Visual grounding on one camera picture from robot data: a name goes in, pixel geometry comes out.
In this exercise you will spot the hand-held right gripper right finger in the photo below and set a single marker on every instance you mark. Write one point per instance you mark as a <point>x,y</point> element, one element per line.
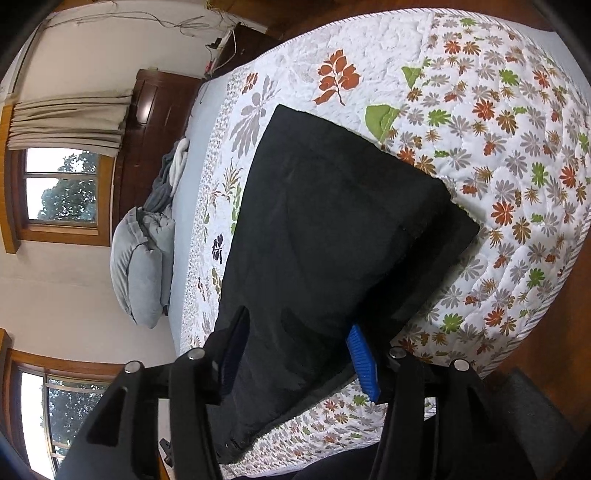
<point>363,364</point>

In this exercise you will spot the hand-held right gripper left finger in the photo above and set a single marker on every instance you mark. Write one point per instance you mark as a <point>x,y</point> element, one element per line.
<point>232,353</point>

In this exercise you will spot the black pants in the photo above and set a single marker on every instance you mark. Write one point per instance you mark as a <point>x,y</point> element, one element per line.
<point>323,221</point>

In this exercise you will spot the person's dark clothing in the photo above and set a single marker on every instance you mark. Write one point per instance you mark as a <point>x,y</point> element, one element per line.
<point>337,464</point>

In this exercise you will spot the small black object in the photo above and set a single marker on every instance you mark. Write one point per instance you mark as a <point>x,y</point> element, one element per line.
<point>166,452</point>

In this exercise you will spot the light blue bed sheet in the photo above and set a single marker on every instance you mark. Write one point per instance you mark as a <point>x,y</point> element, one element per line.
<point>189,207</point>

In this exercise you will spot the crumpled grey blanket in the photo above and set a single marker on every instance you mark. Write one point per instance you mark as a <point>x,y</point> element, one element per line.
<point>166,180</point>

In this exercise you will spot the wooden framed window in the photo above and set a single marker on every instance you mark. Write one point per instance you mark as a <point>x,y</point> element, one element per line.
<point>32,415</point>

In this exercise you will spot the dark wooden headboard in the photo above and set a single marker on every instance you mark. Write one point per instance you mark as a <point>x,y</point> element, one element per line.
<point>152,110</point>

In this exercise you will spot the beige curtain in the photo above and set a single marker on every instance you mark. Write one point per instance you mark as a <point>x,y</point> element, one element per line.
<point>69,122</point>

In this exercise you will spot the floral quilted blanket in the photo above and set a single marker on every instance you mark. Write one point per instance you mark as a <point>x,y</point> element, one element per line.
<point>485,92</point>

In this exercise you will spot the dark wooden bedside table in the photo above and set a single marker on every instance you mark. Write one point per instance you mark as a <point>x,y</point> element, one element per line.
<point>242,46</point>

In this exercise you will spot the white power strip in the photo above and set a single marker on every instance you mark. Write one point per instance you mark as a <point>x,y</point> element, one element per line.
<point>220,39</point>

